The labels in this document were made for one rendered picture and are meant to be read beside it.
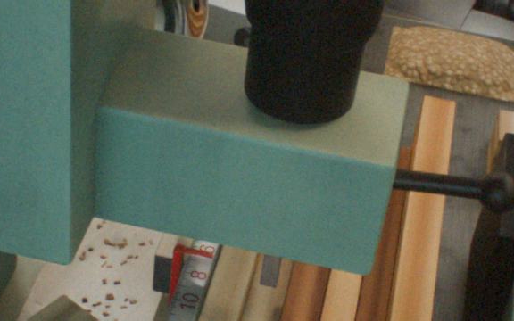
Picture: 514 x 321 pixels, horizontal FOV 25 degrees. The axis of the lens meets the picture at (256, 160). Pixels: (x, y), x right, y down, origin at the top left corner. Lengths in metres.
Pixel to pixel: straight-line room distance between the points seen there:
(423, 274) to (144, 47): 0.18
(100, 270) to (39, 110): 0.35
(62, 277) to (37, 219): 0.29
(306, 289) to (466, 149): 0.23
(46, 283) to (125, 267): 0.06
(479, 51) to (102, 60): 0.42
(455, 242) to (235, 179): 0.24
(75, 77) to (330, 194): 0.13
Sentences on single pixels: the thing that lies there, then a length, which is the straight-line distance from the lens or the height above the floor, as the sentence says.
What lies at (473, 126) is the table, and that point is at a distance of 0.83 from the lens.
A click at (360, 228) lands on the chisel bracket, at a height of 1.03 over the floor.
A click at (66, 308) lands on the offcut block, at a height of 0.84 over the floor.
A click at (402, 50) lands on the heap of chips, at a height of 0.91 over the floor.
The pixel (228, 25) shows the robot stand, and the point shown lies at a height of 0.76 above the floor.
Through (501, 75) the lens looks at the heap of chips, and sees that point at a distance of 0.87.
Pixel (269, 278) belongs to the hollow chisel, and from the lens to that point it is 0.61.
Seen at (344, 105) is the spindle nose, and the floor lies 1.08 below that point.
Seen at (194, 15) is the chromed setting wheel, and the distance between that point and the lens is 0.66.
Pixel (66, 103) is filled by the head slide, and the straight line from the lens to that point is 0.48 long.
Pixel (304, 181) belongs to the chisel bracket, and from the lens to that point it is 0.52.
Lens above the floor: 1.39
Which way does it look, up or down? 39 degrees down
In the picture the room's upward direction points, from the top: 8 degrees clockwise
